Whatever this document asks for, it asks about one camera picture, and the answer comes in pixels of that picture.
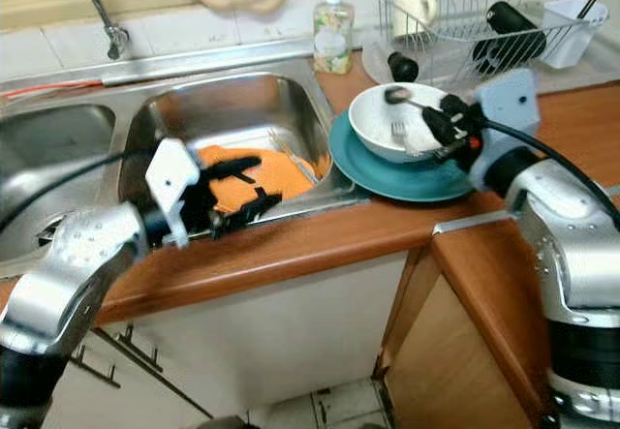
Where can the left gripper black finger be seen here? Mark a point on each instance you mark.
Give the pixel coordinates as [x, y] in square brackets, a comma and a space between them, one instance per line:
[234, 169]
[250, 208]

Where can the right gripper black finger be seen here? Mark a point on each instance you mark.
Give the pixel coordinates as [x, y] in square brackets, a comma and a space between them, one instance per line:
[438, 131]
[448, 106]

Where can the metal spoon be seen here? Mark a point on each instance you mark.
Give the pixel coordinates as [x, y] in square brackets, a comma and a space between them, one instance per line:
[397, 95]

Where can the teal plate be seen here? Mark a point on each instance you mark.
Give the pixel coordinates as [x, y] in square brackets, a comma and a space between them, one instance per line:
[397, 179]

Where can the white bowl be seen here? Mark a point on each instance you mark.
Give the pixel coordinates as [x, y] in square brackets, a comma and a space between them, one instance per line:
[373, 124]

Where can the metal fork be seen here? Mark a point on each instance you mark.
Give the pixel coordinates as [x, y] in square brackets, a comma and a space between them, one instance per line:
[399, 136]

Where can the stainless steel double sink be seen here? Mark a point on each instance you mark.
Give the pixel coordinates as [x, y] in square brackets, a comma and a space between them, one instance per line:
[184, 109]

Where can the black bottle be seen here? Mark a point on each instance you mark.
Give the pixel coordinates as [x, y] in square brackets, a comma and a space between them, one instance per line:
[511, 30]

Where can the cream mug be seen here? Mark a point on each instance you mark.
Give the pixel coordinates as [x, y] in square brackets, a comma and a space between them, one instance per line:
[413, 13]

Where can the grey drying mat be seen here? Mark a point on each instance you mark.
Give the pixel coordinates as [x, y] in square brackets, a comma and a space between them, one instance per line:
[581, 78]

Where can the white cabinet door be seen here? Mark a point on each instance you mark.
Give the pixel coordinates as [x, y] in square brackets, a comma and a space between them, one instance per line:
[281, 337]

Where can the clear soap pump bottle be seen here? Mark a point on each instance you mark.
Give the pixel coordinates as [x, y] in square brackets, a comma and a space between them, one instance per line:
[333, 34]

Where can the white cutlery holder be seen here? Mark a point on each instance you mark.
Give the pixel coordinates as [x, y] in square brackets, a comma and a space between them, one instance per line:
[572, 34]

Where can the dark utensil stick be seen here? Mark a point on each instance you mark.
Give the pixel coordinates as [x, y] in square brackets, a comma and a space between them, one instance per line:
[591, 3]

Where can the chrome faucet spout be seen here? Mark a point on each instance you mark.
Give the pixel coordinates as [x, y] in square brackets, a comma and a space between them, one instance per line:
[108, 24]

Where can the dark left robot foot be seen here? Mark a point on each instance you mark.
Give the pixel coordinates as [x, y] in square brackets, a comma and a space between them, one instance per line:
[223, 423]

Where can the wooden cabinet door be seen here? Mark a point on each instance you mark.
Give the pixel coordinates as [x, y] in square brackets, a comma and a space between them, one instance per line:
[446, 371]

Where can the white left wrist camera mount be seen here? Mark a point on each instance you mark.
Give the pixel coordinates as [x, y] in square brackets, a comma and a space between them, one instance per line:
[172, 177]

